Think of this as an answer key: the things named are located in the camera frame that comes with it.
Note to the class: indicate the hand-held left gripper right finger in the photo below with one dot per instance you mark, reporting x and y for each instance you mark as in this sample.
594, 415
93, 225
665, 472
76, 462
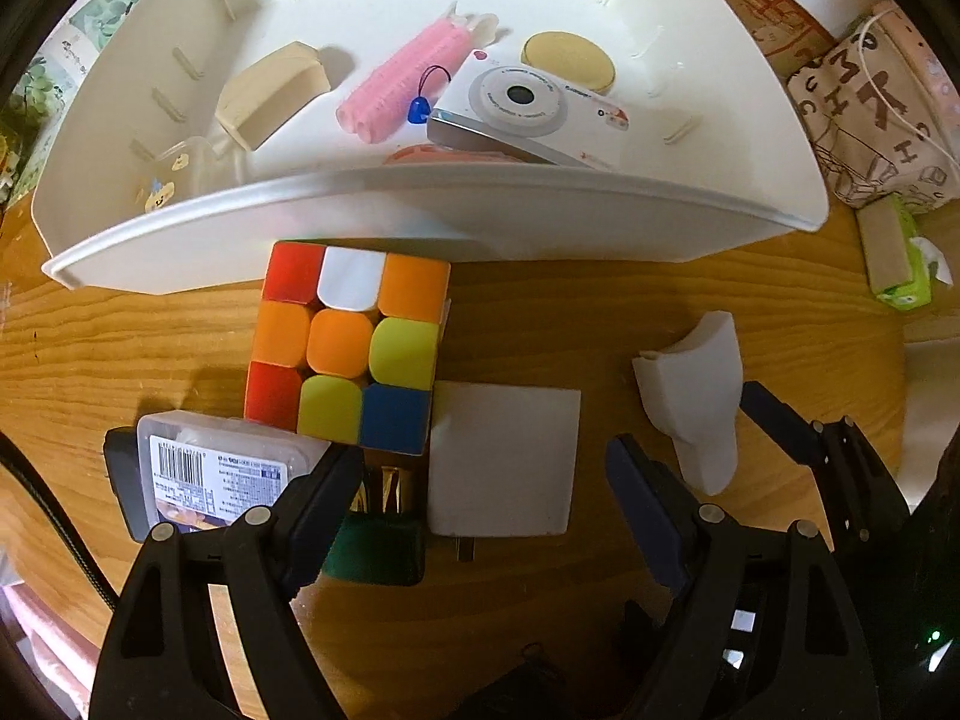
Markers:
645, 510

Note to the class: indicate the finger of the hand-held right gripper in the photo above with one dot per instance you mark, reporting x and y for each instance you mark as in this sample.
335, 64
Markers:
772, 412

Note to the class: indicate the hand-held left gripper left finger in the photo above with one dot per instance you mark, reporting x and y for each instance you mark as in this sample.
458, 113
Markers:
326, 510

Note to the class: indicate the green bottle with gold cap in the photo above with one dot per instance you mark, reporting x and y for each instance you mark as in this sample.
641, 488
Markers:
375, 547

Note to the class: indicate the white foam piece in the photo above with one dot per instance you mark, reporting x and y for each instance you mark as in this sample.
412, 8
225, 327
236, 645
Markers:
697, 405

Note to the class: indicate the clear labelled plastic box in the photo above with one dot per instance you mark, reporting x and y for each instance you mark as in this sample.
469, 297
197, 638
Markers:
210, 465

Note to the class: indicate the white square power adapter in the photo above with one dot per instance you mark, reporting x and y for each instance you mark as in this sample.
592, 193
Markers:
502, 457

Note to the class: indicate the multicoloured puzzle cube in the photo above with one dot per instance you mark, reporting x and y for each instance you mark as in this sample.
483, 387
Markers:
337, 345

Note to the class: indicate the white plastic bin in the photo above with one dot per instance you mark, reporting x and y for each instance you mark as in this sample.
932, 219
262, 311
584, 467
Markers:
525, 202

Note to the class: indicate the clear case with stickers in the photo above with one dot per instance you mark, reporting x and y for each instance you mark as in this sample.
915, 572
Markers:
161, 191

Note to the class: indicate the white compact camera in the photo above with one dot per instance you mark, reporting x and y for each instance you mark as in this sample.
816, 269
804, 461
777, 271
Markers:
555, 116

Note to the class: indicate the pink oval case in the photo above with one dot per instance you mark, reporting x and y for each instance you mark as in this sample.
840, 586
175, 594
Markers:
442, 155

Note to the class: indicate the round beige compact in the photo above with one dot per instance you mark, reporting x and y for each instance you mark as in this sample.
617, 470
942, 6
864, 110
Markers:
566, 56

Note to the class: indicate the cream pentagon box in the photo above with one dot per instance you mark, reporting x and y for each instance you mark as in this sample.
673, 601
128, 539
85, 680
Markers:
262, 94

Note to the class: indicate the pink hair roller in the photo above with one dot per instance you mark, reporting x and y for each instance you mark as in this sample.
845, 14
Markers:
397, 82

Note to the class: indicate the green tissue pack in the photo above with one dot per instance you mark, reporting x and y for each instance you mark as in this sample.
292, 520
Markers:
896, 255

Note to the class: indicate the black power adapter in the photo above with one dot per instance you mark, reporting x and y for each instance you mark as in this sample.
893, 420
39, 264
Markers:
120, 480

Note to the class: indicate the letter-printed fabric bag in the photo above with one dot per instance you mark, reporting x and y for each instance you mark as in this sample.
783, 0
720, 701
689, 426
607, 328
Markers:
847, 112

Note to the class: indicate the pink cloth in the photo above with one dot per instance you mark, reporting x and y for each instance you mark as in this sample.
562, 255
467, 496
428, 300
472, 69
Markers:
45, 652

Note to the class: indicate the pink dotted box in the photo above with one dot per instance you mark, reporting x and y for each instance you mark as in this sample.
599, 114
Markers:
930, 75

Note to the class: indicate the brown drawing paper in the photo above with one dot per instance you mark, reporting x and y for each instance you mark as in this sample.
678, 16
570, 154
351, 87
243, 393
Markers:
772, 7

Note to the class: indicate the blue charm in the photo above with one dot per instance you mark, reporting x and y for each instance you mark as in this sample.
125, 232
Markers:
417, 109

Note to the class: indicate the grape-printed paper strip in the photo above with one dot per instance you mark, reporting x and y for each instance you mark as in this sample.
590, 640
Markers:
82, 22

